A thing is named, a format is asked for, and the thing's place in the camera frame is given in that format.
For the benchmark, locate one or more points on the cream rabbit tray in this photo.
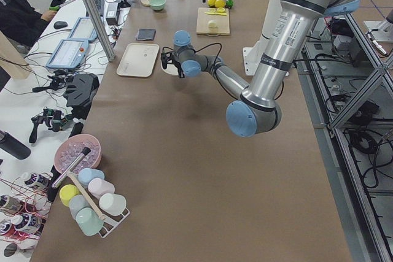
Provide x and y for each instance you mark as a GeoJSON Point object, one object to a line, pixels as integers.
{"type": "Point", "coordinates": [138, 60]}

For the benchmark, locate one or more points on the speckled white plate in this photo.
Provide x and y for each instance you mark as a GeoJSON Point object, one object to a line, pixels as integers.
{"type": "Point", "coordinates": [170, 69]}

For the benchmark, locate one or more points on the whole yellow lemon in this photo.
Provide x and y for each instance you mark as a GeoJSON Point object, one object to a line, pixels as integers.
{"type": "Point", "coordinates": [220, 4]}
{"type": "Point", "coordinates": [211, 3]}

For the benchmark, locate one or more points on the grey folded cloth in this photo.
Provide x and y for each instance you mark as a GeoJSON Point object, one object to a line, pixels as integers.
{"type": "Point", "coordinates": [145, 34]}

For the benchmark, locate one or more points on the yellow plastic knife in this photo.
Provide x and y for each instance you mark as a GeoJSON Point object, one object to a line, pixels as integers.
{"type": "Point", "coordinates": [216, 13]}

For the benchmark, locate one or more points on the mint green bowl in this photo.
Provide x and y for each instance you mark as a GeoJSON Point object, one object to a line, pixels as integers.
{"type": "Point", "coordinates": [157, 5]}

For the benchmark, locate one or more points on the bamboo cutting board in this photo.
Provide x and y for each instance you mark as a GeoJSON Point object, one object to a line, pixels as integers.
{"type": "Point", "coordinates": [223, 23]}

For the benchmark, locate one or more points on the blue teach pendant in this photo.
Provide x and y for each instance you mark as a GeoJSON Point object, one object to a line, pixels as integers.
{"type": "Point", "coordinates": [68, 54]}
{"type": "Point", "coordinates": [83, 29]}

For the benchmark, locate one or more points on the black keyboard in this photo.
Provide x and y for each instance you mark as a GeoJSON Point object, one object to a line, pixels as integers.
{"type": "Point", "coordinates": [100, 6]}

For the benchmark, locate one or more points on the black computer mouse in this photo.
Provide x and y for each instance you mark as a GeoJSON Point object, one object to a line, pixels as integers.
{"type": "Point", "coordinates": [60, 24]}

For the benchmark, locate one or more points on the pink bowl with ice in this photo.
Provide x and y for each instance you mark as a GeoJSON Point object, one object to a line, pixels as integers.
{"type": "Point", "coordinates": [72, 147]}

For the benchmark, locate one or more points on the blue cup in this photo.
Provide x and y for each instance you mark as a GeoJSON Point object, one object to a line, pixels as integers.
{"type": "Point", "coordinates": [86, 175]}

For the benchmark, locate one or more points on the pink cup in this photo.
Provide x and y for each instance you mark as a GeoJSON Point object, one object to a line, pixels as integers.
{"type": "Point", "coordinates": [99, 187]}

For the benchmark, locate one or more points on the person in dark jacket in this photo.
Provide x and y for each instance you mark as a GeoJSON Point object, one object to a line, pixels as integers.
{"type": "Point", "coordinates": [22, 23]}

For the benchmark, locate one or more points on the pale white cup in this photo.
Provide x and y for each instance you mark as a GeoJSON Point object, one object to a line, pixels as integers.
{"type": "Point", "coordinates": [113, 204]}

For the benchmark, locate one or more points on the yellow cup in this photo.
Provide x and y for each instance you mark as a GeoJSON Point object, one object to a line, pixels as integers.
{"type": "Point", "coordinates": [67, 192]}

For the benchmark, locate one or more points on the grey cup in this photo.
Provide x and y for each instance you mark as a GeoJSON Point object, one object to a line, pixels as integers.
{"type": "Point", "coordinates": [76, 204]}

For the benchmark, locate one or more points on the mint green cup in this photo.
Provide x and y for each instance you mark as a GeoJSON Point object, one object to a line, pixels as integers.
{"type": "Point", "coordinates": [88, 221]}

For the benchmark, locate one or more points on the black water bottle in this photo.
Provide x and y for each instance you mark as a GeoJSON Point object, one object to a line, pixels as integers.
{"type": "Point", "coordinates": [14, 147]}

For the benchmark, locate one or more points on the aluminium frame post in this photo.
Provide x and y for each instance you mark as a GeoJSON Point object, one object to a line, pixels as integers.
{"type": "Point", "coordinates": [99, 28]}

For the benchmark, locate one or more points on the black handled steel tool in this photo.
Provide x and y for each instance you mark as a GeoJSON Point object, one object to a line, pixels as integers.
{"type": "Point", "coordinates": [75, 162]}

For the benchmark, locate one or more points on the white wire cup rack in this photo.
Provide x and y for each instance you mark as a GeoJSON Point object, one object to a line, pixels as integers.
{"type": "Point", "coordinates": [110, 222]}

